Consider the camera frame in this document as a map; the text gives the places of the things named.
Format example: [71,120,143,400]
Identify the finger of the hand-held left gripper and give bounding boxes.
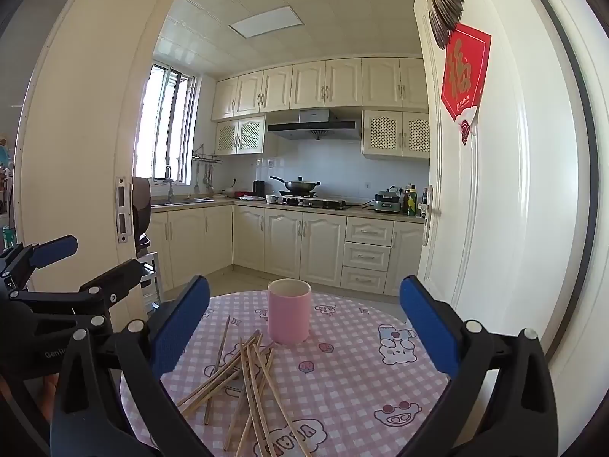
[0,235,79,296]
[7,258,149,316]

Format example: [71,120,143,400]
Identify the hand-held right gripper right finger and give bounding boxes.
[399,275,558,457]

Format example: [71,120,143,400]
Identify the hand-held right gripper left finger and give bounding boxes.
[50,275,211,457]

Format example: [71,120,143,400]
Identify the bunch of wooden chopsticks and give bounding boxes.
[177,315,312,457]

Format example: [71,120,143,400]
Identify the pink cup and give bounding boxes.
[267,278,312,346]

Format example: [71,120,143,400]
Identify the metal shelf rack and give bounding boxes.
[136,249,161,312]

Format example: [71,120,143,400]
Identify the metal door strike plate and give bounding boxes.
[115,176,134,244]

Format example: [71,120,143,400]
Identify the cream cabinet drawer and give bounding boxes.
[343,242,392,272]
[345,216,394,247]
[341,265,388,294]

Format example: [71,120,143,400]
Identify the pink checkered cartoon tablecloth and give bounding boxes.
[119,290,453,457]

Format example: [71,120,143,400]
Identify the cream base kitchen cabinets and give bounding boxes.
[150,200,426,296]

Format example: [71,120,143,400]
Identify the green electric grill appliance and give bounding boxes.
[374,185,405,214]

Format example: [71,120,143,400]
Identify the kitchen window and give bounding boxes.
[133,62,198,185]

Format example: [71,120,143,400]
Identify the white door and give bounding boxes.
[413,0,579,358]

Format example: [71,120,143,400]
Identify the gas stove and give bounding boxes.
[276,193,350,210]

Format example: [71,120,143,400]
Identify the cream lattice door cabinet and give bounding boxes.
[215,115,266,156]
[362,109,430,160]

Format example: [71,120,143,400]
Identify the black wok with lid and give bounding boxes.
[269,176,321,196]

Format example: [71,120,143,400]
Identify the steel range hood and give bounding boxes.
[267,109,361,142]

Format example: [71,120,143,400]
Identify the red paper door decoration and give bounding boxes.
[440,23,492,146]

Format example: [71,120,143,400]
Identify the square ceiling light panel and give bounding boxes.
[228,6,304,38]

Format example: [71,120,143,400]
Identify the brown fan-shaped hanging ornament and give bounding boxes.
[423,0,464,49]

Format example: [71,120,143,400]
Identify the silver door handle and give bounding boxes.
[421,185,435,247]

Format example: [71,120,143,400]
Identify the pale door frame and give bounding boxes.
[14,0,191,305]

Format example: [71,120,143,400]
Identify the wall rack with hanging utensils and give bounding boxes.
[191,144,223,192]

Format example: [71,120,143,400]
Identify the row of cream wall cabinets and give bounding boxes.
[210,57,430,122]

